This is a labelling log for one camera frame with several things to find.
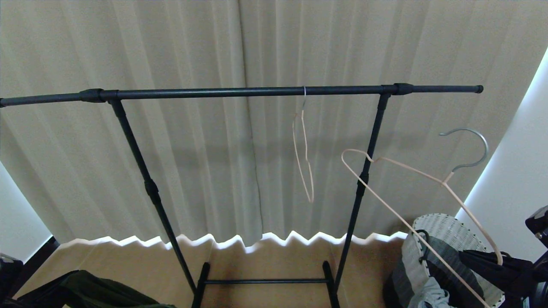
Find green printed T-shirt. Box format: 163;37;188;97
12;269;177;308

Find white laundry basket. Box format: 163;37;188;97
382;213;506;308

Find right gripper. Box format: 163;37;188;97
502;256;536;299

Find pale grey garment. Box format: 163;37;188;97
407;277;455;308

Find black clothes rack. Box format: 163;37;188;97
0;83;484;308

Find pink clothes hanger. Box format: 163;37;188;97
292;87;315;204
341;128;504;308

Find beige curtain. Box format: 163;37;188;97
0;0;548;254

